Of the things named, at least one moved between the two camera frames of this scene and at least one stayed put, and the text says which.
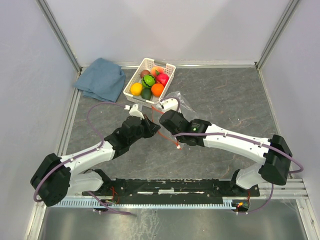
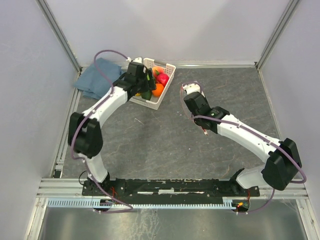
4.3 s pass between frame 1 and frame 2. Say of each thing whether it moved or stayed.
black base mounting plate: stayed
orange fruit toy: stayed
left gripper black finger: moved
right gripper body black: moved
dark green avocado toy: stayed
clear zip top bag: moved
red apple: stayed
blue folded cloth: stayed
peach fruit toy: stayed
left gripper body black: moved
